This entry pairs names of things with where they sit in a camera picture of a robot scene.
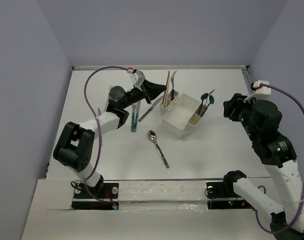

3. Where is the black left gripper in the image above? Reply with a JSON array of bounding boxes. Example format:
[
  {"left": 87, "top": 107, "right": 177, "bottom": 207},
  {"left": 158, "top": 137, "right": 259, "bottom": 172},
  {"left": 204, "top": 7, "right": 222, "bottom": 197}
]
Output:
[{"left": 120, "top": 79, "right": 165, "bottom": 110}]

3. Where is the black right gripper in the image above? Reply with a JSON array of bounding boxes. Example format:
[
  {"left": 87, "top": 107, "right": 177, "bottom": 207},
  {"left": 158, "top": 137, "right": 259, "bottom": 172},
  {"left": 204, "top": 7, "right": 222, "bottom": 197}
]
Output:
[{"left": 224, "top": 92, "right": 263, "bottom": 142}]

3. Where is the orange chopstick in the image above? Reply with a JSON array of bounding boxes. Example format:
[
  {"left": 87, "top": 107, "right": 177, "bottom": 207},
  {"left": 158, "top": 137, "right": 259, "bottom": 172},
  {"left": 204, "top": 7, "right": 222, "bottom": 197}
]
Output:
[
  {"left": 163, "top": 83, "right": 169, "bottom": 108},
  {"left": 162, "top": 71, "right": 170, "bottom": 109}
]

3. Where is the black-handled fork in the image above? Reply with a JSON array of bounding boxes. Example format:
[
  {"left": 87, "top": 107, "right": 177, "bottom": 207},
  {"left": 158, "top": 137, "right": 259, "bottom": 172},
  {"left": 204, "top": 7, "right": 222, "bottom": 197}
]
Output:
[{"left": 170, "top": 70, "right": 177, "bottom": 101}]

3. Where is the teal-handled fork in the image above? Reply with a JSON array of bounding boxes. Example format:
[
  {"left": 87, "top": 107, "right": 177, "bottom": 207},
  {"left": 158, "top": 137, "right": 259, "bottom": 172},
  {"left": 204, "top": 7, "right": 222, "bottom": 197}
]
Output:
[{"left": 131, "top": 103, "right": 137, "bottom": 132}]

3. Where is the teal plastic spoon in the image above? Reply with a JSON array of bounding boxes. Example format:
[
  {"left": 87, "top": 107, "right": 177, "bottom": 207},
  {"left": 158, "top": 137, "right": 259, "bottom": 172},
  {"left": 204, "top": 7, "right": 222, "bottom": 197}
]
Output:
[
  {"left": 201, "top": 95, "right": 215, "bottom": 117},
  {"left": 197, "top": 92, "right": 209, "bottom": 116}
]

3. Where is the pink-handled spoon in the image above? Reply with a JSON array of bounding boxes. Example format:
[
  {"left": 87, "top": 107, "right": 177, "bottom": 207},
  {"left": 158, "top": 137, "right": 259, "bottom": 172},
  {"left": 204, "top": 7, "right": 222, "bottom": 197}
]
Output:
[{"left": 201, "top": 89, "right": 215, "bottom": 117}]

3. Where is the pink-handled fork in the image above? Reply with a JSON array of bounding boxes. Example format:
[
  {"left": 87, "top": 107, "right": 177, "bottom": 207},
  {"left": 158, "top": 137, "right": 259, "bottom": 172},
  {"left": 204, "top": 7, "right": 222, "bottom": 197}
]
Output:
[{"left": 104, "top": 85, "right": 114, "bottom": 111}]

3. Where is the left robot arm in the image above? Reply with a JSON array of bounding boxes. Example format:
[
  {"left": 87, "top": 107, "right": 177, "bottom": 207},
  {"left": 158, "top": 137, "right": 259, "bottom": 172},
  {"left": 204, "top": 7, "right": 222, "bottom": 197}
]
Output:
[{"left": 53, "top": 80, "right": 166, "bottom": 198}]

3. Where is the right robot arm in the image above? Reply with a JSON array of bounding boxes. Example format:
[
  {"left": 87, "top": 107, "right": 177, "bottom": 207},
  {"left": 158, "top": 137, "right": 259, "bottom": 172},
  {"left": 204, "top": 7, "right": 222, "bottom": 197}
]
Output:
[{"left": 222, "top": 93, "right": 304, "bottom": 240}]

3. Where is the white utensil caddy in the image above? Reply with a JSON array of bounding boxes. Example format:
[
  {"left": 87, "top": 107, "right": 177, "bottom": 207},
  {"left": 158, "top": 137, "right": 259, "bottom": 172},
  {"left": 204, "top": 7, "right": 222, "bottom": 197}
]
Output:
[{"left": 159, "top": 92, "right": 202, "bottom": 139}]

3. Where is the black-handled knife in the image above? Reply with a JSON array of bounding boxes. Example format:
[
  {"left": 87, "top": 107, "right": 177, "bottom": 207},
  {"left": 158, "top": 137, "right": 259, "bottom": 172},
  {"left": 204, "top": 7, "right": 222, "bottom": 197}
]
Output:
[{"left": 138, "top": 96, "right": 163, "bottom": 122}]

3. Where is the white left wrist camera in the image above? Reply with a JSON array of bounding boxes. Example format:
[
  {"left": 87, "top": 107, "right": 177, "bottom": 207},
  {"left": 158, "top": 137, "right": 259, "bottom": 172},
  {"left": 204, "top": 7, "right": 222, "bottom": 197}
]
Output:
[{"left": 130, "top": 69, "right": 145, "bottom": 87}]

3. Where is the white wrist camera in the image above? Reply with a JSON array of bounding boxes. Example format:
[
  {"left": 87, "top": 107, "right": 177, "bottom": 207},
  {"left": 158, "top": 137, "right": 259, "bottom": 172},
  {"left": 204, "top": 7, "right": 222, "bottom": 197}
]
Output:
[
  {"left": 244, "top": 80, "right": 271, "bottom": 103},
  {"left": 130, "top": 69, "right": 145, "bottom": 87}
]

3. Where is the teal-handled knife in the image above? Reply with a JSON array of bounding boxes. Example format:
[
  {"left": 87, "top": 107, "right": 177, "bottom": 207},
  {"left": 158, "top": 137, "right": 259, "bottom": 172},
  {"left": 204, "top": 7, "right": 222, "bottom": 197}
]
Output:
[{"left": 133, "top": 101, "right": 141, "bottom": 132}]

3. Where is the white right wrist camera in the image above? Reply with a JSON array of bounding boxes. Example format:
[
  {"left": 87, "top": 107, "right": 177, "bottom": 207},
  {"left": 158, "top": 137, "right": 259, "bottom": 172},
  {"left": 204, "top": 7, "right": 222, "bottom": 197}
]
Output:
[{"left": 244, "top": 80, "right": 271, "bottom": 103}]

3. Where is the black-handled spoon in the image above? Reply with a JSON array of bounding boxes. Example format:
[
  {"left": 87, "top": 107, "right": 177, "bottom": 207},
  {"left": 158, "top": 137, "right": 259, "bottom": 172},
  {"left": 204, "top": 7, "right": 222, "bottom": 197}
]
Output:
[{"left": 148, "top": 130, "right": 170, "bottom": 169}]

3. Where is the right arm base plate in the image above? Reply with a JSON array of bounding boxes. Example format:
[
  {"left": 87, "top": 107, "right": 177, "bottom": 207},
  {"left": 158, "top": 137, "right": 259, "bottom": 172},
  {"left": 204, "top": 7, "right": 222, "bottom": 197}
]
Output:
[{"left": 204, "top": 181, "right": 254, "bottom": 210}]

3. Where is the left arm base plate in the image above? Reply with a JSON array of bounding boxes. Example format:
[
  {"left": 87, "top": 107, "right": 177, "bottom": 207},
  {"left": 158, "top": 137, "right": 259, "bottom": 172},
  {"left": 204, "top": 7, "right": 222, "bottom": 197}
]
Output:
[{"left": 70, "top": 181, "right": 119, "bottom": 211}]

